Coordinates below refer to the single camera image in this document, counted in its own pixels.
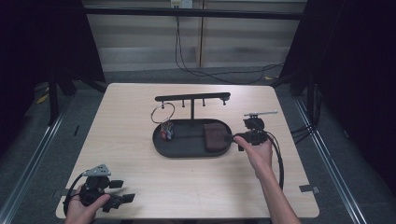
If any black curtain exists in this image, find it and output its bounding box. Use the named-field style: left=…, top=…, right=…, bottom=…
left=279, top=0, right=396, bottom=195
left=0, top=0, right=106, bottom=158

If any black frame post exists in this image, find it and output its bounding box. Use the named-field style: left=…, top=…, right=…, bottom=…
left=47, top=72, right=61, bottom=127

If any black horizontal frame bar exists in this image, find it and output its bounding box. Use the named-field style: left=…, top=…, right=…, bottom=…
left=83, top=7, right=308, bottom=21

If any hand-held gripper cable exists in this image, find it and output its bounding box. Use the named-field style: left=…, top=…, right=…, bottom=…
left=263, top=130, right=285, bottom=191
left=63, top=170, right=88, bottom=217

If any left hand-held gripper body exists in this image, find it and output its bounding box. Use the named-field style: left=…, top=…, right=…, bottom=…
left=78, top=163, right=125, bottom=214

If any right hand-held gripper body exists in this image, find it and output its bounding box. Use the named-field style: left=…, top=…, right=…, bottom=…
left=240, top=109, right=278, bottom=147

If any key ring with colourful tags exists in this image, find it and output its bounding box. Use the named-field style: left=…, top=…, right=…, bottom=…
left=150, top=101, right=177, bottom=141

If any person's left hand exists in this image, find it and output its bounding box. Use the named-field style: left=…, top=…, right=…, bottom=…
left=64, top=185, right=111, bottom=224

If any bundle of black floor cables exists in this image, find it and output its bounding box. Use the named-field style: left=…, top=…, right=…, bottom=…
left=290, top=83, right=323, bottom=145

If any metal floor rail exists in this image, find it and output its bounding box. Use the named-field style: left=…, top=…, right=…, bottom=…
left=0, top=95, right=75, bottom=224
left=293, top=96, right=369, bottom=224

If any person's right hand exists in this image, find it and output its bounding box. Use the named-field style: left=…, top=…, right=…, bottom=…
left=233, top=135, right=275, bottom=180

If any yellow floor tape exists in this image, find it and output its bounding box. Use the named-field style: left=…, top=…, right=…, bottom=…
left=35, top=92, right=50, bottom=105

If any right hand-held gripper cable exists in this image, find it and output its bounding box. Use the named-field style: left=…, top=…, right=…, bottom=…
left=263, top=130, right=285, bottom=191

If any black wall cable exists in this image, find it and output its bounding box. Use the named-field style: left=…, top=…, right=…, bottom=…
left=174, top=16, right=285, bottom=86

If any white wall socket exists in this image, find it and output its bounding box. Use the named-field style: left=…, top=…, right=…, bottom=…
left=169, top=0, right=194, bottom=9

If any grey tape strip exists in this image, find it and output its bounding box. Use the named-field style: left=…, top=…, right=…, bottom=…
left=52, top=188, right=70, bottom=199
left=298, top=184, right=321, bottom=194

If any black hook stand with tray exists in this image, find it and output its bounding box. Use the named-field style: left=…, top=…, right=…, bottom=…
left=151, top=91, right=233, bottom=159

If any brown zip pouch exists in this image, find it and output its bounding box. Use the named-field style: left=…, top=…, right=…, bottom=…
left=202, top=122, right=230, bottom=154

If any left hand-held gripper cable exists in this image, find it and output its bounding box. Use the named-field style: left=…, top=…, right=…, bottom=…
left=63, top=170, right=88, bottom=217

